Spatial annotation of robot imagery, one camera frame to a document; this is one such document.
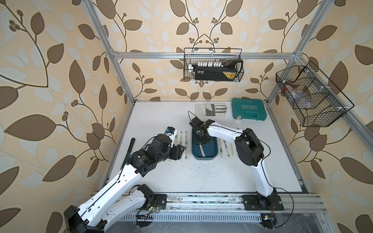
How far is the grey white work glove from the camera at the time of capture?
1140 millimetres

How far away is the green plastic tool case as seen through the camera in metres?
1.08

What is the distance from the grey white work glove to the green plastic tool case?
76 mm
